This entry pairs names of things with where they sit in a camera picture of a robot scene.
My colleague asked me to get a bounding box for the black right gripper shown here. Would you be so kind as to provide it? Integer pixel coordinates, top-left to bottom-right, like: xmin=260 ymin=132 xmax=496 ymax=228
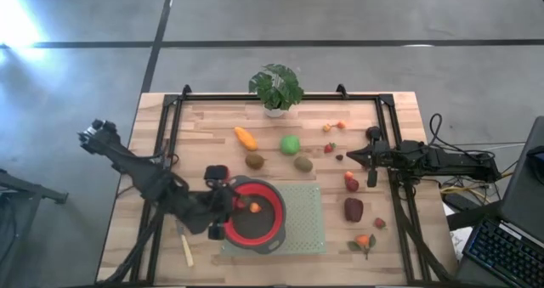
xmin=346 ymin=139 xmax=400 ymax=188

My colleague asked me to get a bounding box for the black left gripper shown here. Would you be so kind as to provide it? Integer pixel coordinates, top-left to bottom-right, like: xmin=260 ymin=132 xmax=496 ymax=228
xmin=205 ymin=164 xmax=247 ymax=241

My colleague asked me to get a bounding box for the red grey collapsible colander bowl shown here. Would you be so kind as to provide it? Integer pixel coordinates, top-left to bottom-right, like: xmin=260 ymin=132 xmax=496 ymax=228
xmin=218 ymin=175 xmax=287 ymax=255

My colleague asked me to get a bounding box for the brown kiwi fruit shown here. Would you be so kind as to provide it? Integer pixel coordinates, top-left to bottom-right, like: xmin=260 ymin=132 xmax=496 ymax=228
xmin=245 ymin=150 xmax=266 ymax=171
xmin=293 ymin=155 xmax=315 ymax=174

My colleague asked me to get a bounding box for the yellow-orange mango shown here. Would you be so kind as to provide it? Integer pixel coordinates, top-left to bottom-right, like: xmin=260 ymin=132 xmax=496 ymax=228
xmin=233 ymin=127 xmax=259 ymax=152

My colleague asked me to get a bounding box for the black round plum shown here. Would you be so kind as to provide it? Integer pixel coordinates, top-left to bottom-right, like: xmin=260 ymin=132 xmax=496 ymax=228
xmin=365 ymin=125 xmax=383 ymax=143

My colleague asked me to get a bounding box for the dark red bell pepper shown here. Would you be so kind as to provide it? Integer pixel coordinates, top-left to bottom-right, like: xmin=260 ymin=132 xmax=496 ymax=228
xmin=343 ymin=196 xmax=365 ymax=223

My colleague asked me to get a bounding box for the orange tangerine with leaves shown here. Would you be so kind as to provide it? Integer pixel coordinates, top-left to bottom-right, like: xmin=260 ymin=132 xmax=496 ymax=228
xmin=346 ymin=233 xmax=377 ymax=261

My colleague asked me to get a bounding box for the green plant in white pot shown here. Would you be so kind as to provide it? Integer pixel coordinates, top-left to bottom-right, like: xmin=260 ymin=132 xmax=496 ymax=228
xmin=248 ymin=63 xmax=305 ymax=119

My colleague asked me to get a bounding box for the black bar beside table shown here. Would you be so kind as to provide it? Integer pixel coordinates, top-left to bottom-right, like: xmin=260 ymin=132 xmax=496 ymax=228
xmin=445 ymin=202 xmax=503 ymax=232

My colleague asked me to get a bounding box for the white paper sheet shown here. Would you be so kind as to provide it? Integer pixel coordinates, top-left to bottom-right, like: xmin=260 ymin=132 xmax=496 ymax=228
xmin=444 ymin=202 xmax=469 ymax=260

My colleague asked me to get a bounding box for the laptop with backlit keyboard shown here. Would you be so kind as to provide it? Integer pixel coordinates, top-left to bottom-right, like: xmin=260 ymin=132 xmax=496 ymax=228
xmin=454 ymin=116 xmax=544 ymax=288

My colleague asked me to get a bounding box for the black floor stand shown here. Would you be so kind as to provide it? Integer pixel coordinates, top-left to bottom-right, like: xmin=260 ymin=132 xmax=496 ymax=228
xmin=0 ymin=167 xmax=70 ymax=276

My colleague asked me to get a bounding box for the knife with wooden handle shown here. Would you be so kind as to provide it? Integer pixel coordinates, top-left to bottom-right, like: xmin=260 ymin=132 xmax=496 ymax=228
xmin=176 ymin=222 xmax=196 ymax=268

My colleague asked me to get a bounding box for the black aluminium table frame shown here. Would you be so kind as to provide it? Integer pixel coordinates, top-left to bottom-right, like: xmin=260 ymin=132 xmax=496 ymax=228
xmin=95 ymin=83 xmax=456 ymax=287

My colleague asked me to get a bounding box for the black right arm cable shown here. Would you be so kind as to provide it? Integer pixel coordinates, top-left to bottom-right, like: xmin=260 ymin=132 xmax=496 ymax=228
xmin=428 ymin=112 xmax=497 ymax=160

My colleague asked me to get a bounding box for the yellow cable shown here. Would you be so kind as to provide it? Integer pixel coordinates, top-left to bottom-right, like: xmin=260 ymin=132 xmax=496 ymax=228
xmin=439 ymin=184 xmax=473 ymax=195

